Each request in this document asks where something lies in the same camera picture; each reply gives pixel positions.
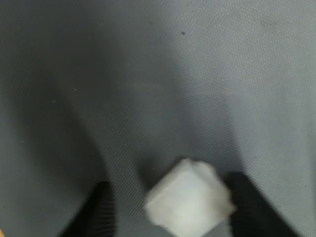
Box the small white plastic terminal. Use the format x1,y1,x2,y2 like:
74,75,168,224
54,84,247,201
144,158,238,237

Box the dark grey mat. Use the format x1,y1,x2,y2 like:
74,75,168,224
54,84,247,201
0,0,316,237

